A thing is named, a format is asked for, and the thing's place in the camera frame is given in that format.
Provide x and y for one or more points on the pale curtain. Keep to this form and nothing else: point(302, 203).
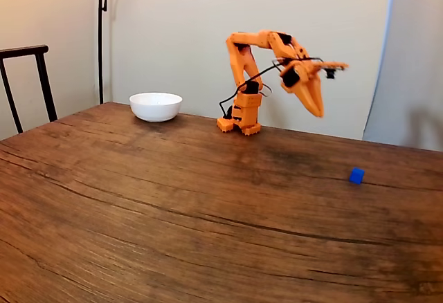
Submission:
point(415, 57)

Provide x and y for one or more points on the white bowl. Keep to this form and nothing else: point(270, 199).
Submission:
point(155, 107)

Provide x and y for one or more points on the black floor lamp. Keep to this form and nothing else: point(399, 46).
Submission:
point(100, 40)

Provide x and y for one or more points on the blue cube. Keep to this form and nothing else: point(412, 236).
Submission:
point(356, 175)

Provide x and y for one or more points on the orange gripper camera mount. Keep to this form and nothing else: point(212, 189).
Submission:
point(332, 66)

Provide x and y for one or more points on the dark wooden chair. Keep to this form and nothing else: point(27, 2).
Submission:
point(24, 50)

